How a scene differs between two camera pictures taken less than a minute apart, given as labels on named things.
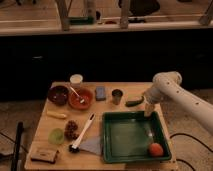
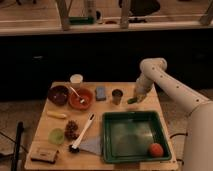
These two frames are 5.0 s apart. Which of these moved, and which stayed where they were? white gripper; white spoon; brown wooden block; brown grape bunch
Moved: white gripper
Stayed: white spoon; brown wooden block; brown grape bunch
